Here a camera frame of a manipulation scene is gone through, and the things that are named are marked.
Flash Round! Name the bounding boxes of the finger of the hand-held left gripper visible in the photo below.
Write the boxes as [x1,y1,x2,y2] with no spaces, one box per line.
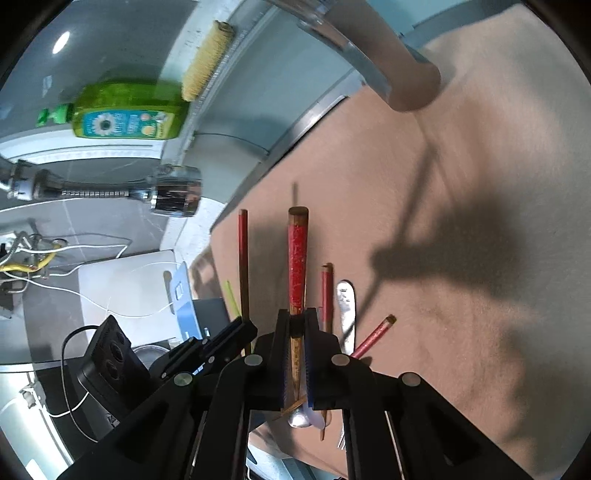
[202,318,258,366]
[161,336,211,380]

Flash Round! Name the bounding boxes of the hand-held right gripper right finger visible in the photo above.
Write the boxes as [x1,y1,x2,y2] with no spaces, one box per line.
[302,308,522,480]

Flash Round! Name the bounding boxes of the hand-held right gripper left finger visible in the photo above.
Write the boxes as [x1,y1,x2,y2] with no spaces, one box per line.
[58,308,293,480]

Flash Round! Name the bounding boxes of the green plastic spoon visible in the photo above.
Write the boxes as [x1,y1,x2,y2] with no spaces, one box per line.
[225,281,242,320]

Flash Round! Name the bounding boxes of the red wooden chopstick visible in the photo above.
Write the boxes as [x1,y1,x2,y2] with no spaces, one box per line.
[287,207,309,416]
[238,209,251,356]
[350,315,397,360]
[321,263,334,441]

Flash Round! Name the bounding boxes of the white cutting board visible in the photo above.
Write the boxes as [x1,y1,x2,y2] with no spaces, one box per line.
[76,249,190,365]

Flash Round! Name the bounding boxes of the white appliance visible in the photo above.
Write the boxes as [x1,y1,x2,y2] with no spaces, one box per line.
[0,369,75,476]

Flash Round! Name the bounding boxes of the brass pipe valve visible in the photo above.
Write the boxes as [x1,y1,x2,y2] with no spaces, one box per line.
[0,230,61,296]

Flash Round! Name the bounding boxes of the flexible faucet sprayer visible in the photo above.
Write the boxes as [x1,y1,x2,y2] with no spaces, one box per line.
[0,157,203,217]

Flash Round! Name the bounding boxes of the grey splash guard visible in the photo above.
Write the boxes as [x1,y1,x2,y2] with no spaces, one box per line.
[185,69,361,155]

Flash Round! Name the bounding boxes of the beige mat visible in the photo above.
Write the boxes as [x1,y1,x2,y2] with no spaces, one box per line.
[189,14,591,480]

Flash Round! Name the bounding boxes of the green dish soap bottle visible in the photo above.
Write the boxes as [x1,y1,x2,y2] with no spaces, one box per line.
[37,82,190,140]

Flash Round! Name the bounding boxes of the yellow sponge cloth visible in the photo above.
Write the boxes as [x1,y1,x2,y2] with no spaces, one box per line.
[181,21,233,102]

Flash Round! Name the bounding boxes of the steel faucet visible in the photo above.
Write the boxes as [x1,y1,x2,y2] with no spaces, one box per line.
[265,0,441,113]

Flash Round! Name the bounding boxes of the black cable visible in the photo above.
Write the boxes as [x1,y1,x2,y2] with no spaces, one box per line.
[60,325,121,435]

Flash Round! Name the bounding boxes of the white cable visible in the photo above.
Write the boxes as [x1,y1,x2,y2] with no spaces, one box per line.
[0,231,185,320]

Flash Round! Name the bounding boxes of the yellow gas hose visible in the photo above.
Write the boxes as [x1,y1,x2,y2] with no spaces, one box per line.
[0,251,63,278]

